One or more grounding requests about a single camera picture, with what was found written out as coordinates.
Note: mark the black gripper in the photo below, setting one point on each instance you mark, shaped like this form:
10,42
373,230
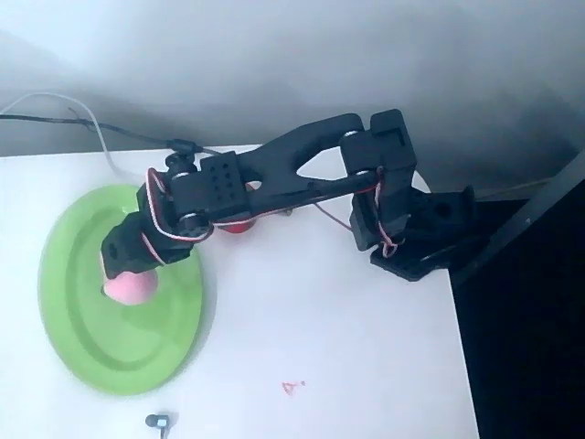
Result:
120,244

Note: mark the pink plush ball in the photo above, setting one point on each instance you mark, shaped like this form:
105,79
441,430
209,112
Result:
135,288

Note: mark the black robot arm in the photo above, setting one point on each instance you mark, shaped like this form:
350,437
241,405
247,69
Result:
283,160

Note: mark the green oval plate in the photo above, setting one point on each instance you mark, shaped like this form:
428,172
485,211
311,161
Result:
137,347

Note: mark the red plush strawberry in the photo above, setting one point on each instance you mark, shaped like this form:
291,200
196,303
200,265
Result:
233,228

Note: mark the grey earphone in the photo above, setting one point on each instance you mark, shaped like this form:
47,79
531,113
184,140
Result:
160,420

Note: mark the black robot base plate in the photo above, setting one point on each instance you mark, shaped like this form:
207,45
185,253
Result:
411,263

